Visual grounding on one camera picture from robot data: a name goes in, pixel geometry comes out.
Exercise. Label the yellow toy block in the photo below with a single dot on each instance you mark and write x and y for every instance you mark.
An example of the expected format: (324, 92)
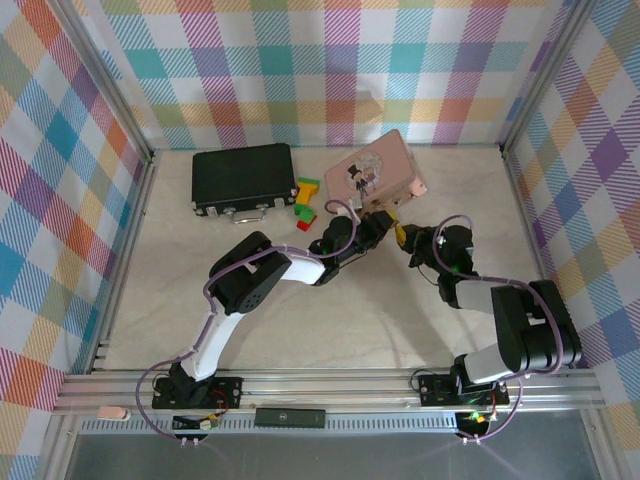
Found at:
(306, 193)

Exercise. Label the black camera bar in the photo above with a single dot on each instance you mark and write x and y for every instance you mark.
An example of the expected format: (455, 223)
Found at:
(290, 418)

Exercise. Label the grey metal sheet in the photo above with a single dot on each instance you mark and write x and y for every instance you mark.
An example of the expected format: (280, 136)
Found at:
(350, 457)

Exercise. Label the aluminium corner post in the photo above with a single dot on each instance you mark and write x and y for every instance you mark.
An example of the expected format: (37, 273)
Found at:
(544, 75)
(115, 95)

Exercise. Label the small pink eraser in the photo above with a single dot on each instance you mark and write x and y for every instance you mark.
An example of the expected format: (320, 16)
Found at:
(114, 413)

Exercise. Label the red toy block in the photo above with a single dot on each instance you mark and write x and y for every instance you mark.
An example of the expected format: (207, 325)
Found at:
(306, 225)

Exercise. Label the chunky green toy block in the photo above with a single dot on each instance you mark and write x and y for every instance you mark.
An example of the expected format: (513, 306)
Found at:
(304, 212)

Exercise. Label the small board with yellow connector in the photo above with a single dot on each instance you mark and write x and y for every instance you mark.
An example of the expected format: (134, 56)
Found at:
(205, 424)

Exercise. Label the small board with green light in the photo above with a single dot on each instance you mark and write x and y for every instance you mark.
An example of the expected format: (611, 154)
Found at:
(475, 419)

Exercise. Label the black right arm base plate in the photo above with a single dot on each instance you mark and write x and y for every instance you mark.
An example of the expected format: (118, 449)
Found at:
(435, 390)

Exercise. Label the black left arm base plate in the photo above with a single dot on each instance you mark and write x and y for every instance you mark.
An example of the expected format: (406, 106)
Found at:
(227, 392)

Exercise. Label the flat green toy block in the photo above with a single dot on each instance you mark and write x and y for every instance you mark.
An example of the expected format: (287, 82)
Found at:
(309, 180)

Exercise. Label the pink tin box with cartoon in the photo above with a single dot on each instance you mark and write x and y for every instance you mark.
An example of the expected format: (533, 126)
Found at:
(390, 165)

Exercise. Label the aluminium side floor rail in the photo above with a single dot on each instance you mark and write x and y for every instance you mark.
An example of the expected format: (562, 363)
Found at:
(140, 200)
(537, 250)

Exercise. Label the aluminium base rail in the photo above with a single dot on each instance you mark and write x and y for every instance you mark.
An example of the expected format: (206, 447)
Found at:
(325, 387)

